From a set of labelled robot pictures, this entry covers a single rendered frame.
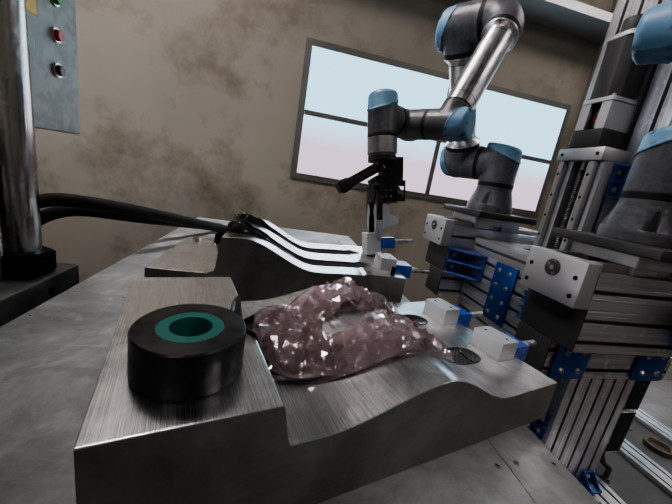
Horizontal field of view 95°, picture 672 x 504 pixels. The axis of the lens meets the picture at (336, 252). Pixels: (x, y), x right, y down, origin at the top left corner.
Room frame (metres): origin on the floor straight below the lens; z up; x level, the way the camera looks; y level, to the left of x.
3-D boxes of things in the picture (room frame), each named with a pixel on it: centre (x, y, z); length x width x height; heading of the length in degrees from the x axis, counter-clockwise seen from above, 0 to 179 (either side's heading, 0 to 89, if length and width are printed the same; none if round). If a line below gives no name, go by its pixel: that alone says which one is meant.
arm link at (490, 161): (1.15, -0.51, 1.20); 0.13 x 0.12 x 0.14; 48
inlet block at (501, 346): (0.45, -0.30, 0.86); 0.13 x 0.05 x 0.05; 119
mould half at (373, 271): (0.70, 0.12, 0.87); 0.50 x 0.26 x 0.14; 101
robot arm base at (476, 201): (1.14, -0.52, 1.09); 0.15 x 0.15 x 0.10
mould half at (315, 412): (0.36, -0.04, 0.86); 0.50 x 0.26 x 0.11; 119
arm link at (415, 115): (0.89, -0.14, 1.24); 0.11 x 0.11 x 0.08; 48
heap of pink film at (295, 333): (0.37, -0.04, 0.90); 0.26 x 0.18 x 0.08; 119
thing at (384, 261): (0.69, -0.16, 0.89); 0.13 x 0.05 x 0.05; 101
